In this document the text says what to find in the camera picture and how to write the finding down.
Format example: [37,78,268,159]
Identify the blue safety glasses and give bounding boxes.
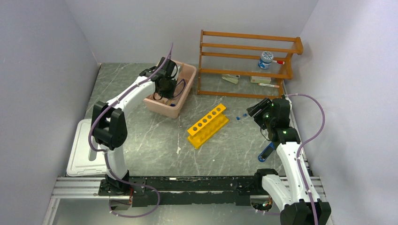
[174,79,186,99]

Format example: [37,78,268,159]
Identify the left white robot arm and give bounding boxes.
[88,57,178,195]

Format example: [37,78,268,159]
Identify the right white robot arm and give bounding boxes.
[247,96,331,225]

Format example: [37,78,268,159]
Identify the pink plastic bin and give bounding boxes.
[143,60,197,119]

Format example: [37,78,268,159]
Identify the red-tipped tube on shelf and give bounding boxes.
[258,83,280,88]

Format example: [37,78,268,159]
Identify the small white box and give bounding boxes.
[250,76,272,84]

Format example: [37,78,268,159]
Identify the blue black handheld tool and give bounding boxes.
[258,142,275,162]

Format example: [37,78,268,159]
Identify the white stapler-like object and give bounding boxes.
[222,74,240,84]

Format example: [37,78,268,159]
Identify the red-capped marker pen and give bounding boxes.
[272,60,285,65]

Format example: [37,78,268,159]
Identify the blue-lidded jar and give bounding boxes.
[258,51,274,69]

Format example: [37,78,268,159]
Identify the orange wooden shelf rack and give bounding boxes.
[197,30,304,99]

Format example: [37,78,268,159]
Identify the yellow test tube rack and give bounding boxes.
[187,104,229,149]

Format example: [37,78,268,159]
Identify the white plastic tray lid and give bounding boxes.
[66,119,107,177]

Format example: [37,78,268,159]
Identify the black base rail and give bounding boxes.
[98,173,268,207]

